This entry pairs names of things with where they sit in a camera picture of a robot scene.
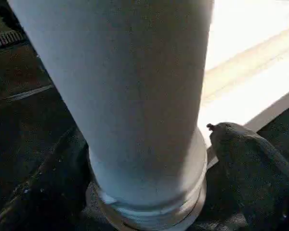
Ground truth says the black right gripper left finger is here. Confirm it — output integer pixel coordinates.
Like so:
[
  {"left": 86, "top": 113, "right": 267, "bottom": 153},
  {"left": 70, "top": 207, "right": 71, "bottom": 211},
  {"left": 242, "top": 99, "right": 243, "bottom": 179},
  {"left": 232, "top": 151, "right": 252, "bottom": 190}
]
[{"left": 0, "top": 127, "right": 92, "bottom": 231}]

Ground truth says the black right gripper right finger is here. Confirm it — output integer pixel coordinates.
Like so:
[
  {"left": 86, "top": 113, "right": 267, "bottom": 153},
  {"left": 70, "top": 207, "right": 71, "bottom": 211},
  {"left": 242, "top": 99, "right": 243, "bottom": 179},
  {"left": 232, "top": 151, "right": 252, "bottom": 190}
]
[{"left": 207, "top": 122, "right": 289, "bottom": 231}]

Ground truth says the white plastic table leg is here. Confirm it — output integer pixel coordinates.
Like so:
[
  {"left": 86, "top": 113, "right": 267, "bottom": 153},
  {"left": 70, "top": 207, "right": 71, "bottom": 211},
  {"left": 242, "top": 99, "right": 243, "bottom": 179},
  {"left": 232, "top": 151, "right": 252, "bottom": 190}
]
[{"left": 7, "top": 0, "right": 216, "bottom": 228}]

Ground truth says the white plastic table top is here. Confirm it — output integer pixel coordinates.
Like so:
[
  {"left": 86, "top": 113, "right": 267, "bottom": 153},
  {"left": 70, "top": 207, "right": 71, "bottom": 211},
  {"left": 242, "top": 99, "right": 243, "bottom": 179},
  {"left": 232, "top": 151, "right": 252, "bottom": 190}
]
[{"left": 85, "top": 0, "right": 289, "bottom": 231}]

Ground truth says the black plastic mat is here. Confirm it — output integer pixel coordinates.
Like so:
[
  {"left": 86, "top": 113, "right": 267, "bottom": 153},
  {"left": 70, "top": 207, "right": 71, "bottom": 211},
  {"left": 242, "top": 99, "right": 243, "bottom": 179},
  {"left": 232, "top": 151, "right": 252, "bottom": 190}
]
[{"left": 0, "top": 0, "right": 289, "bottom": 231}]

